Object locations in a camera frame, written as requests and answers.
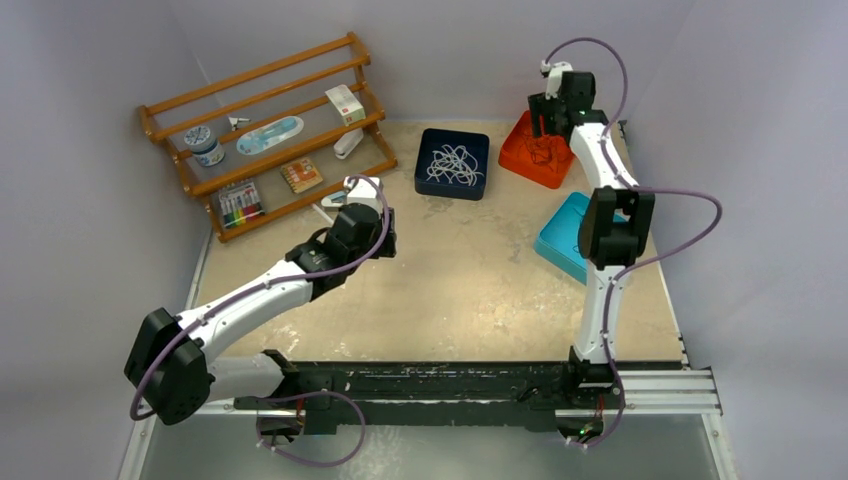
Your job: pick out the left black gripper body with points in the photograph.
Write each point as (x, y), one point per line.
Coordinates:
(385, 248)

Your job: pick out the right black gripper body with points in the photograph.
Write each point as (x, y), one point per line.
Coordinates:
(549, 109)

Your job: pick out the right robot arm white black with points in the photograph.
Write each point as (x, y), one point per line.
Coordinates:
(613, 233)

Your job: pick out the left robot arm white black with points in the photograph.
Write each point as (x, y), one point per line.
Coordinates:
(176, 363)

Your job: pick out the orange square tray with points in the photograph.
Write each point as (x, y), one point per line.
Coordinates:
(545, 160)

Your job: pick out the small blue white stapler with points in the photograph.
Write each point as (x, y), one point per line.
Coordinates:
(334, 201)

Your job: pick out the dark navy square tray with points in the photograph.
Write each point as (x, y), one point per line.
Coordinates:
(452, 164)

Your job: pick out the orange patterned small pack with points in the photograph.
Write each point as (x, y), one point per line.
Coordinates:
(301, 174)

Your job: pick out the cyan square tray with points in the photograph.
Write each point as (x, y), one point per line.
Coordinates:
(557, 242)

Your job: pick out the coloured marker set pack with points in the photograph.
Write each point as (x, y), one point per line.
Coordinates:
(240, 204)

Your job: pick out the white red small box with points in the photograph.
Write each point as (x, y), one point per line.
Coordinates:
(347, 105)

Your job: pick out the oval blue white package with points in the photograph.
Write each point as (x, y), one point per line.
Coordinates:
(269, 136)

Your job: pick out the small metal clip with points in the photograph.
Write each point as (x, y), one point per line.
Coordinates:
(237, 123)

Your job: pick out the blue white round jar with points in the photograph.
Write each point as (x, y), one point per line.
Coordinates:
(203, 143)

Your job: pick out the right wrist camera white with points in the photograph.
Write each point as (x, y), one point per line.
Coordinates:
(554, 74)

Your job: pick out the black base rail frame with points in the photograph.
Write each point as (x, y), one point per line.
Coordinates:
(577, 402)

